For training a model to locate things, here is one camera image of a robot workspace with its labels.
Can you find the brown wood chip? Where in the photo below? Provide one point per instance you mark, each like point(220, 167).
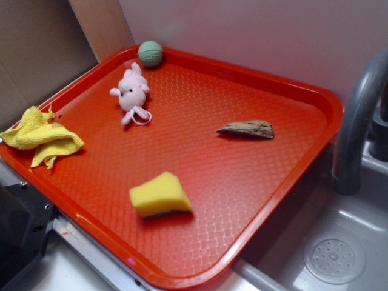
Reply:
point(257, 129)

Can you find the red plastic tray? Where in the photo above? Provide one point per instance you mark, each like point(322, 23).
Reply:
point(233, 184)

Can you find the yellow sponge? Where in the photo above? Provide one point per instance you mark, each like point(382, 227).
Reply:
point(163, 194)

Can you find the pink plush toy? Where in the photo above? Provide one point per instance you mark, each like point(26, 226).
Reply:
point(132, 91)

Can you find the green textured ball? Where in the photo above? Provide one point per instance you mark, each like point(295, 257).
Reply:
point(150, 53)

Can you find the yellow cloth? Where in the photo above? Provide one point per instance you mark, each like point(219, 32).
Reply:
point(49, 139)

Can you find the grey toy sink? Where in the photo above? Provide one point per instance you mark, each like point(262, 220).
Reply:
point(317, 239)

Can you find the grey toy faucet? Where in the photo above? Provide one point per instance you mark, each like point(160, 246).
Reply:
point(365, 113)

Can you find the brown cardboard panel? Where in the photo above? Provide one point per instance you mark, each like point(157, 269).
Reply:
point(45, 45)

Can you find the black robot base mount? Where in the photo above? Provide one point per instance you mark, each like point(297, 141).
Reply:
point(26, 219)

